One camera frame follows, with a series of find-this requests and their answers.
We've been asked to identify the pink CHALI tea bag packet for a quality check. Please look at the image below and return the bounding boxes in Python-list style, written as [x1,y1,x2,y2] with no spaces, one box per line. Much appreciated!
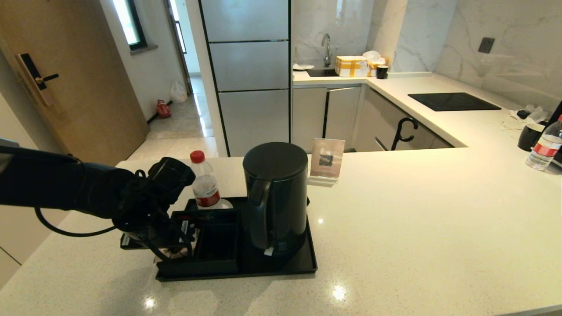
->
[154,246,194,262]

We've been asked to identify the black electric kettle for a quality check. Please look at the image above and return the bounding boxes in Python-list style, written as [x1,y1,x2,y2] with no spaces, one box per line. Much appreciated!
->
[242,142,309,257]

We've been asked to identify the water bottle on tray red cap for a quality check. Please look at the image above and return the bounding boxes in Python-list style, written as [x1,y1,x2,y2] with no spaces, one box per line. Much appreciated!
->
[190,151,222,210]

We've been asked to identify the water bottle with red label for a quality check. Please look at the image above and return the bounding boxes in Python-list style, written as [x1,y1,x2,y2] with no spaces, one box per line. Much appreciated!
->
[525,115,562,172]

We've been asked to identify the black compartment organizer box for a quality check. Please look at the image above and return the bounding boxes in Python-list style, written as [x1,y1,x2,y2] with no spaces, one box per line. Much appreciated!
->
[157,209,241,275]

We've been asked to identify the black serving tray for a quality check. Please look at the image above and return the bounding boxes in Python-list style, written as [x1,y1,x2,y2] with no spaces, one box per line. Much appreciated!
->
[155,197,318,282]

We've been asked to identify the beige cabinet panel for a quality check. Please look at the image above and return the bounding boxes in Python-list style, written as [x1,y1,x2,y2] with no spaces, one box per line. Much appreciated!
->
[0,92,73,290]

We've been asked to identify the white plastic bag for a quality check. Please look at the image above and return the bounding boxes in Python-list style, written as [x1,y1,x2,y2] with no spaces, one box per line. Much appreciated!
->
[170,82,188,103]

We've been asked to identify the brown wooden door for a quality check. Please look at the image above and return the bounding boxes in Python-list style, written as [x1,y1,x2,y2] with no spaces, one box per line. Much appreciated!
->
[0,0,150,167]

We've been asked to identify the acrylic QR code sign stand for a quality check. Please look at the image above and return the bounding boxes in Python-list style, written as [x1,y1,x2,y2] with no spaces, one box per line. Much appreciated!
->
[308,138,346,188]

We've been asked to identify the silver refrigerator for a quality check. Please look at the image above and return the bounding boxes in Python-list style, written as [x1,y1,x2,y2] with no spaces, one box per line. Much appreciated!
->
[199,0,292,157]

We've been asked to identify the grey kitchen base cabinets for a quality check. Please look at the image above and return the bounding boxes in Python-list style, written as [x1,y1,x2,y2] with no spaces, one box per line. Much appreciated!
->
[292,85,455,153]

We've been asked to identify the kitchen sink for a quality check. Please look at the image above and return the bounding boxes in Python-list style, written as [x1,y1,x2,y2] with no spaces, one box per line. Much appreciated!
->
[306,67,339,78]

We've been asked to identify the chrome faucet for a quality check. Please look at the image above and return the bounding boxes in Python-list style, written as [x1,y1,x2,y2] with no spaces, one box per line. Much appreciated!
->
[321,33,332,68]

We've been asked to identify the large yellow taped cardboard box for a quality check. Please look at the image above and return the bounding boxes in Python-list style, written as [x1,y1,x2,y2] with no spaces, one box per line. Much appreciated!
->
[335,55,370,78]

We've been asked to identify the black induction cooktop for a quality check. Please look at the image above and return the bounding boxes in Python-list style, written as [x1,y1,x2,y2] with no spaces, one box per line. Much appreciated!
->
[407,92,502,112]

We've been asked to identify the black mug with white inside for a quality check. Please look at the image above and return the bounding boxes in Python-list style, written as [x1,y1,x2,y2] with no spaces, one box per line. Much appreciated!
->
[517,123,546,152]

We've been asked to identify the crumpled clear plastic wrap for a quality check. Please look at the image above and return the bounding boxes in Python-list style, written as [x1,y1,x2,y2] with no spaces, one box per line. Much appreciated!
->
[509,104,548,124]

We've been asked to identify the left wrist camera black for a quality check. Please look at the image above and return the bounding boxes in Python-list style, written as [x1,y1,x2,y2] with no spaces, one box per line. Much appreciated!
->
[148,157,196,198]

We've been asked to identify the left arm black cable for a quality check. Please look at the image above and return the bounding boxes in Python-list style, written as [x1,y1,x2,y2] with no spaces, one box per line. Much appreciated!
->
[34,206,117,238]

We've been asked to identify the black door lock handle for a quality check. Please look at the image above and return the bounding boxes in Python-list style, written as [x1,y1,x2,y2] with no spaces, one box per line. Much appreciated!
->
[17,53,60,107]

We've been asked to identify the window with dark frame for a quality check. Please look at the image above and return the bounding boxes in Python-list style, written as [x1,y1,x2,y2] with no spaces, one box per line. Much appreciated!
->
[112,0,148,52]

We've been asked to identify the black curved hook handle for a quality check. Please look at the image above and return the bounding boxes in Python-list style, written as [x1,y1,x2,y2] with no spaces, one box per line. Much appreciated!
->
[390,117,419,151]

